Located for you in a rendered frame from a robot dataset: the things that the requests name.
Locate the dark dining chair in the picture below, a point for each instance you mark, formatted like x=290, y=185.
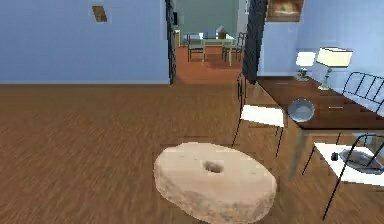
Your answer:
x=237, y=46
x=194, y=46

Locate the pale green dining table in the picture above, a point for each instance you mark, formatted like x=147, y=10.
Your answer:
x=216, y=42

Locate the beige round stone with hole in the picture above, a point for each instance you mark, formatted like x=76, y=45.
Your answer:
x=200, y=186

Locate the black room door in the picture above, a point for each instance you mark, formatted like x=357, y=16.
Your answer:
x=253, y=40

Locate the grey metal bowl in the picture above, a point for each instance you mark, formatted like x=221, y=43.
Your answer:
x=301, y=110

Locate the white shade table lamp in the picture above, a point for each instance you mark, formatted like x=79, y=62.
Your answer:
x=305, y=59

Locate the dark brown wooden table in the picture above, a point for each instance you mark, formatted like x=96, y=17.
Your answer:
x=333, y=110

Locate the small black round object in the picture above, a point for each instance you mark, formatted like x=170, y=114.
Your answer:
x=334, y=156

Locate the cream shade table lamp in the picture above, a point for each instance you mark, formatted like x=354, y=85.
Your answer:
x=334, y=57

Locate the grey metal pan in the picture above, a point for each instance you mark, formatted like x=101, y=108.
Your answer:
x=361, y=160

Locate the white seat black frame chair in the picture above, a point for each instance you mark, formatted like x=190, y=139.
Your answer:
x=353, y=166
x=263, y=115

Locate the brown framed wall picture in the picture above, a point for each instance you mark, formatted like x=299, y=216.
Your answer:
x=285, y=10

